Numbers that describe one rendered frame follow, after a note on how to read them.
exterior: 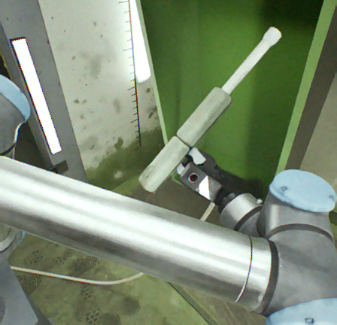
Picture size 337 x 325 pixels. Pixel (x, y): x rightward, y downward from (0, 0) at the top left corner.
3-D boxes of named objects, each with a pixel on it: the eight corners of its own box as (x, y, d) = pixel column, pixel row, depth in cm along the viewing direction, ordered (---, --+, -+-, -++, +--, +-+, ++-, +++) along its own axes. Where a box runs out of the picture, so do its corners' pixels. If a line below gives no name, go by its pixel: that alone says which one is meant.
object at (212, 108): (189, 208, 81) (138, 189, 65) (181, 198, 85) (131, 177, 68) (304, 81, 73) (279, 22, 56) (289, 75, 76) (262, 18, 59)
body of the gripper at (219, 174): (202, 189, 71) (232, 221, 63) (184, 181, 64) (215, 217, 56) (221, 167, 69) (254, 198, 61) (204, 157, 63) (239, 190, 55)
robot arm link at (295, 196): (353, 226, 34) (315, 272, 42) (333, 168, 42) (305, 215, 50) (276, 211, 35) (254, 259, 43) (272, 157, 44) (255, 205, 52)
